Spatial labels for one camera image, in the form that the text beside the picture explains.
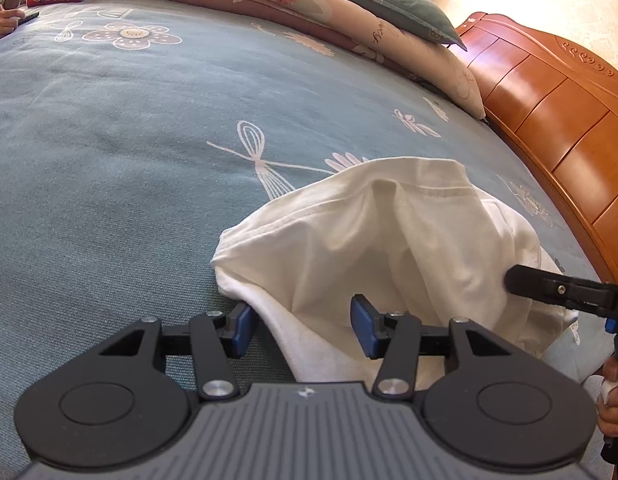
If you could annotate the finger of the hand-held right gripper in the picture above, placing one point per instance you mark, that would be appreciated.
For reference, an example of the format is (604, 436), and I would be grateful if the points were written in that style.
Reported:
(534, 282)

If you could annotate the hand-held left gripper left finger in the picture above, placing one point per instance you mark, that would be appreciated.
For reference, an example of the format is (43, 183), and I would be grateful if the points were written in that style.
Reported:
(244, 327)

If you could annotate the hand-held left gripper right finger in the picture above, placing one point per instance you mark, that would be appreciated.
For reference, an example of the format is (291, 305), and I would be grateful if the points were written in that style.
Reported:
(361, 327)

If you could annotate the white printed t-shirt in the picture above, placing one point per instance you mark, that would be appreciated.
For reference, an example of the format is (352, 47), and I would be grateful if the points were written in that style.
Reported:
(389, 240)

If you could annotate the person's right hand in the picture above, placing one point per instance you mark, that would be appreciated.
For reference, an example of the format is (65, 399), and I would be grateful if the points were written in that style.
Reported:
(616, 417)

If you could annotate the wooden headboard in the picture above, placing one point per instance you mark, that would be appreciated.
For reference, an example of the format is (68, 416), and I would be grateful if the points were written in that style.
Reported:
(554, 110)

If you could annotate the green pillow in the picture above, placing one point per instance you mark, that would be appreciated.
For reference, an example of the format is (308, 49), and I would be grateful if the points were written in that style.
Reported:
(384, 0)

